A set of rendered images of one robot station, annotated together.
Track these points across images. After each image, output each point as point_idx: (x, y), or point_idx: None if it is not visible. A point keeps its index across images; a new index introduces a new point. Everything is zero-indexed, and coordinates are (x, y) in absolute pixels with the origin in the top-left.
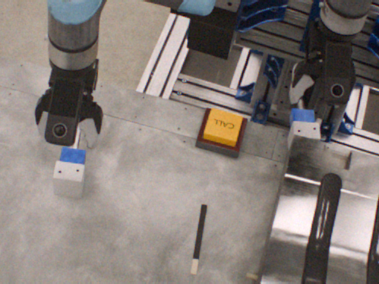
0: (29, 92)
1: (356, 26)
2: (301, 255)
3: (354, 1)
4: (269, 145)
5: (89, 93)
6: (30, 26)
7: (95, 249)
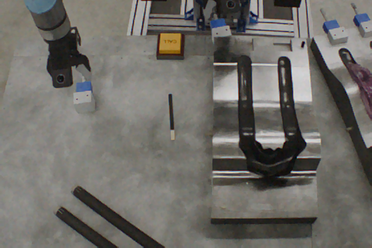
0: None
1: None
2: (235, 113)
3: None
4: (201, 46)
5: (75, 50)
6: None
7: (109, 140)
